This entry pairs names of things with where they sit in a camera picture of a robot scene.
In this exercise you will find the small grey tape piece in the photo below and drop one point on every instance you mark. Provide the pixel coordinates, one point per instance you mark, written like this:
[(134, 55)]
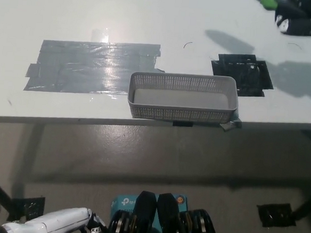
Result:
[(230, 125)]

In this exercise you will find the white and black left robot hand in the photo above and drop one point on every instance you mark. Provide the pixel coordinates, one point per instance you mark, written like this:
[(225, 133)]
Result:
[(63, 219)]

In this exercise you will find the teal cardboard router box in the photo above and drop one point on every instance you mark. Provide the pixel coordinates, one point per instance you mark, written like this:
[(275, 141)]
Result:
[(124, 202)]

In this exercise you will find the black tape patch on desk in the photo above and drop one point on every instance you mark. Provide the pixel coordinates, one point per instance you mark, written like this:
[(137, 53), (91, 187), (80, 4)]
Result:
[(236, 74)]

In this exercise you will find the small black tape strip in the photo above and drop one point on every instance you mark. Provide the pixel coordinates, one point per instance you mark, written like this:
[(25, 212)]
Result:
[(182, 124)]

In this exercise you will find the black robot torso blocks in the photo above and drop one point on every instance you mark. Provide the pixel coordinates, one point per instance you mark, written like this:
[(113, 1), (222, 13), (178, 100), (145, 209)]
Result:
[(167, 216)]

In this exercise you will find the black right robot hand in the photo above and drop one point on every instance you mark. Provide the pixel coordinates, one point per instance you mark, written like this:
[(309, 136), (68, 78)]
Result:
[(301, 22)]

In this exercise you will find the large grey duct tape patch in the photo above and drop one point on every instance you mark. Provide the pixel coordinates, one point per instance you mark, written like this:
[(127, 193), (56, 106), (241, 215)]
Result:
[(78, 68)]

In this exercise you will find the black floor tape patch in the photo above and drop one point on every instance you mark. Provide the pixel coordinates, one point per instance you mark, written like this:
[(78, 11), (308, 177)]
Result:
[(30, 206), (275, 215)]

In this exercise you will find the grey table leg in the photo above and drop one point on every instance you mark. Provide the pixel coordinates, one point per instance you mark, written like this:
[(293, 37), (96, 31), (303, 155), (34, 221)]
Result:
[(33, 145)]

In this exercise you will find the grey perforated plastic basket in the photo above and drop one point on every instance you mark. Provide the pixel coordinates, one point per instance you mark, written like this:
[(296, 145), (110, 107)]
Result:
[(182, 113)]

